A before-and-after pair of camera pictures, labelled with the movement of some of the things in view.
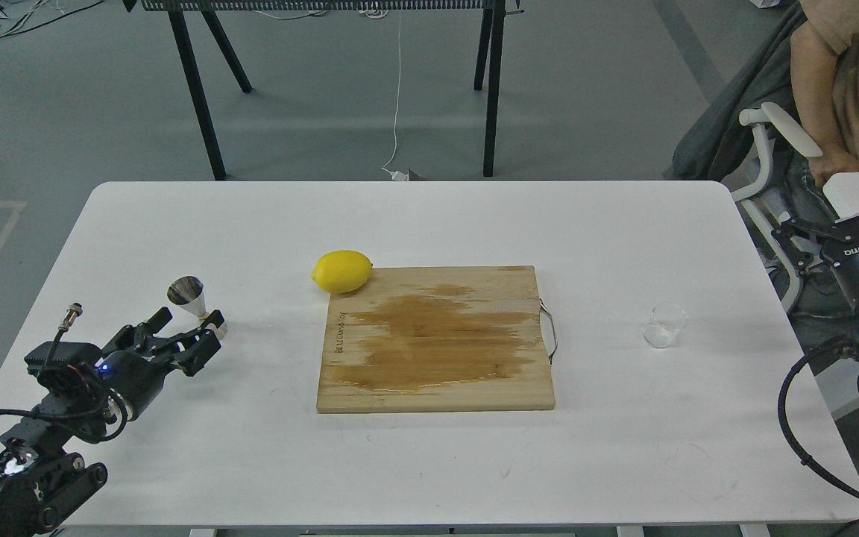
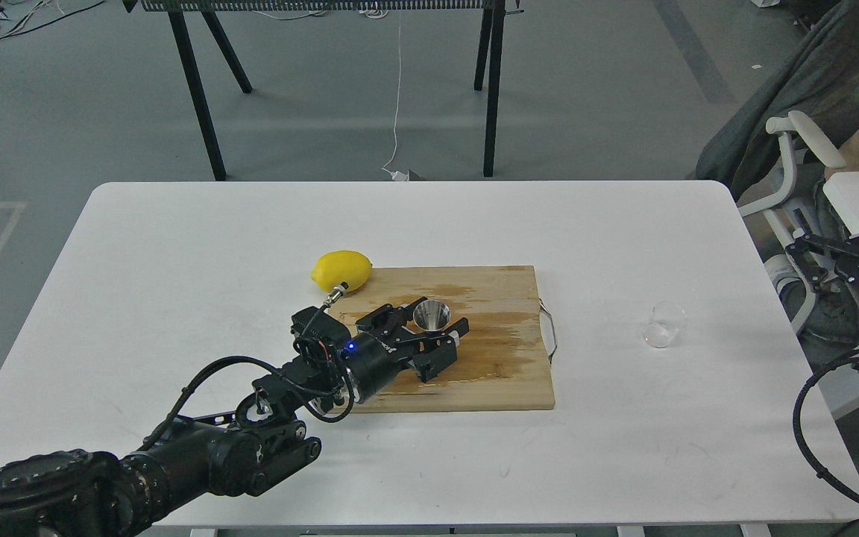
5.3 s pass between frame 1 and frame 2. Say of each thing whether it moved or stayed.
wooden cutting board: stayed
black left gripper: moved
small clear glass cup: stayed
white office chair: moved
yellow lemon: stayed
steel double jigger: moved
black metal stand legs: stayed
